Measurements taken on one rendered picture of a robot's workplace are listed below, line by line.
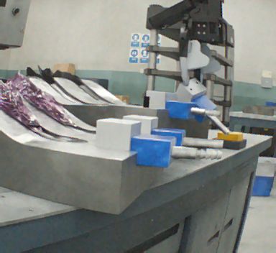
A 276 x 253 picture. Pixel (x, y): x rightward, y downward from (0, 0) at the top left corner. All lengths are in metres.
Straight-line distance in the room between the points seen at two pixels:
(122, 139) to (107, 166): 0.06
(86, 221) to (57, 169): 0.07
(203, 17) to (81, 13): 8.00
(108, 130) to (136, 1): 7.76
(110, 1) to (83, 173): 8.11
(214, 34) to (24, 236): 0.57
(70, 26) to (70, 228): 8.51
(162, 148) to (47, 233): 0.16
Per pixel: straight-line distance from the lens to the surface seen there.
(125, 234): 0.60
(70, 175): 0.38
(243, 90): 7.24
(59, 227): 0.38
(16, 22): 1.57
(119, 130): 0.42
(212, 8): 0.81
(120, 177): 0.37
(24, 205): 0.37
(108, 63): 8.17
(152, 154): 0.42
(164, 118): 0.69
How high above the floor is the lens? 0.91
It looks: 3 degrees down
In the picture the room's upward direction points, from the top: 5 degrees clockwise
